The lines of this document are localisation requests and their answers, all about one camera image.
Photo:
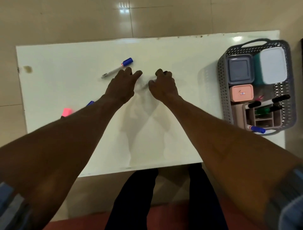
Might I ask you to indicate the person's left forearm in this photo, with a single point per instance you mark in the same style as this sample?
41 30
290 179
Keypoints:
59 151

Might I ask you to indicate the grey lid square container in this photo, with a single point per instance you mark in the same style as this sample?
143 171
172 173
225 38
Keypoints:
240 68

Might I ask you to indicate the person's right forearm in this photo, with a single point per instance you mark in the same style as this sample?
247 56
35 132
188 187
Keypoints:
236 156

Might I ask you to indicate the person's right leg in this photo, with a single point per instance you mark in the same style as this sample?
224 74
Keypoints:
206 199

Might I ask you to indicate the white lid teal container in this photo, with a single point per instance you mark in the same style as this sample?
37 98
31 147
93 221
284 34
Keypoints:
272 65

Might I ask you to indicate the person's right hand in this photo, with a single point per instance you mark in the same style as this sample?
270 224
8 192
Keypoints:
164 86

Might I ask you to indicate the person's left hand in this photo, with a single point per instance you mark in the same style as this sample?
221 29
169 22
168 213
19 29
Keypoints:
120 87

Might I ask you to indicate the white table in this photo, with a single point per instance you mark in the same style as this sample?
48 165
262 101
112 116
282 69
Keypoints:
71 71

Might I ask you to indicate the blue plaid shirt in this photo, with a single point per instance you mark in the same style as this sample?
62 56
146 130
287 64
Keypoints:
11 208

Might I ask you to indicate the person's leg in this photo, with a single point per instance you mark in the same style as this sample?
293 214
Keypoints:
132 201
206 199

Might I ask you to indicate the small salmon pink container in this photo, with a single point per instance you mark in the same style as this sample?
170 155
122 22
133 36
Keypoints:
241 93

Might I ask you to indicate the red fabric sofa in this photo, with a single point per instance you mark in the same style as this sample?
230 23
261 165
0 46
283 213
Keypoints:
165 215

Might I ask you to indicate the black skirting board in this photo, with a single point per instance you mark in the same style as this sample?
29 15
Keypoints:
301 47

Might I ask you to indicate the pink plastic desk organizer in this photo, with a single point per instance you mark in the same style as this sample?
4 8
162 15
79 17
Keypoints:
238 116

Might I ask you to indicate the green cap whiteboard marker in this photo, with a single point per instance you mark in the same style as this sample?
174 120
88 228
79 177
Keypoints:
263 110

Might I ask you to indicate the pink highlighter black cap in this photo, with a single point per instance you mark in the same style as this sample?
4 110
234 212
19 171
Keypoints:
66 111

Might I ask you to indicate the person's left leg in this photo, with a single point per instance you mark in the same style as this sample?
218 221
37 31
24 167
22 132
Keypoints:
132 201

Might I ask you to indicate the pink pen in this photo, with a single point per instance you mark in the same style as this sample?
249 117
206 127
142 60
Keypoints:
259 97

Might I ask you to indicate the blue cap whiteboard marker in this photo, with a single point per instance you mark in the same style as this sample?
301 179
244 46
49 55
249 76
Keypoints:
127 61
258 129
90 103

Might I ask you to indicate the grey perforated plastic basket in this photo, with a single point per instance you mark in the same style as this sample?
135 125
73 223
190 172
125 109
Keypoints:
223 94

